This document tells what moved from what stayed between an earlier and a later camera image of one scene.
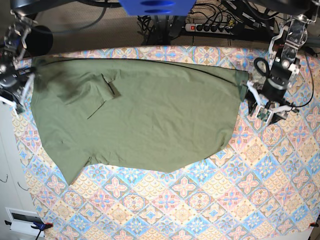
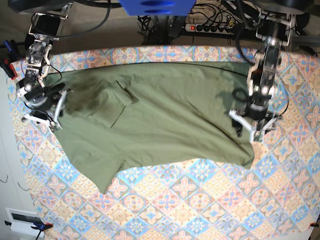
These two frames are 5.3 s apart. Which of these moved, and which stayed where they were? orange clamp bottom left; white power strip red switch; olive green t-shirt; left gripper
Moved: olive green t-shirt; left gripper
Stayed: white power strip red switch; orange clamp bottom left
